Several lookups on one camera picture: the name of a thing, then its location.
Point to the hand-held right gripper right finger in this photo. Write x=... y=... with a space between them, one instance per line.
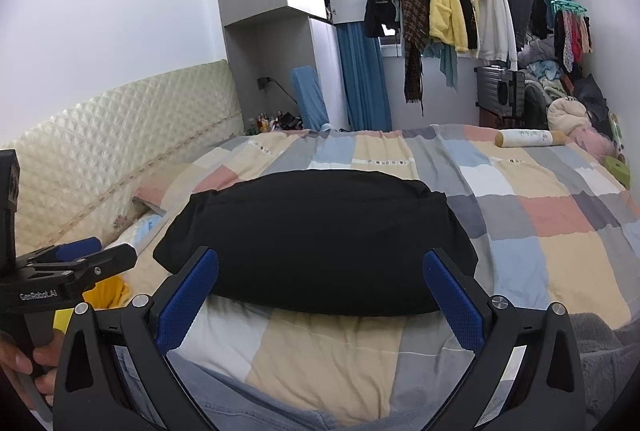
x=455 y=303

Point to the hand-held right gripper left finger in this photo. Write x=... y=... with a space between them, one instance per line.
x=187 y=301

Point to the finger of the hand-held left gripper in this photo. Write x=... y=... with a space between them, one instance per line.
x=112 y=261
x=80 y=248

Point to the black garment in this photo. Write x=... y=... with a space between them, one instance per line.
x=320 y=236

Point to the pile of clothes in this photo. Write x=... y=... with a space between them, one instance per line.
x=545 y=76

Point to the person's left hand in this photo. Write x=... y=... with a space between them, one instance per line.
x=15 y=361

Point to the yellow cloth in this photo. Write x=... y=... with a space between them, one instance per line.
x=112 y=296

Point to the patchwork pillow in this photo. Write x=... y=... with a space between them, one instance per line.
x=155 y=191

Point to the patchwork duvet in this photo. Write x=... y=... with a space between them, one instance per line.
x=550 y=221

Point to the cream quilted headboard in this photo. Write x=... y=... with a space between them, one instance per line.
x=125 y=126

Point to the grey fleece blanket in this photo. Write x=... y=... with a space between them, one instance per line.
x=605 y=361

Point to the cream bolster pillow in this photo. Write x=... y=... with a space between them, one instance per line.
x=530 y=138

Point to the cluster of small bottles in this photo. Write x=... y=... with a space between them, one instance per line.
x=262 y=123

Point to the green box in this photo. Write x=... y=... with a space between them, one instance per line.
x=617 y=170

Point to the pink plush cloth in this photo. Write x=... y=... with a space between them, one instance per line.
x=595 y=141

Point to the grey suitcase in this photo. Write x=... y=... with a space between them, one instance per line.
x=492 y=88

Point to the cream fleece blanket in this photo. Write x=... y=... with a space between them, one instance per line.
x=567 y=113

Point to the blue rolled mat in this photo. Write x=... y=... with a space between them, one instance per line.
x=310 y=96

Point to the blue curtain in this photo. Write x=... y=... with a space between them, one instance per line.
x=362 y=81

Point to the light teal garment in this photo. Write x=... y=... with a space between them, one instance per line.
x=447 y=61

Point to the brown plaid scarf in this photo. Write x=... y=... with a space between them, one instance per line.
x=415 y=21

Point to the white hoodie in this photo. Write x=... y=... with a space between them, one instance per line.
x=495 y=16

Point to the yellow jacket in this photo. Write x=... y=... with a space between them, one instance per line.
x=445 y=6

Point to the green clip hanger with socks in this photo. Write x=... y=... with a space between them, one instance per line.
x=570 y=26

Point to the wall socket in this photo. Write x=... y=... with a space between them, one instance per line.
x=263 y=84

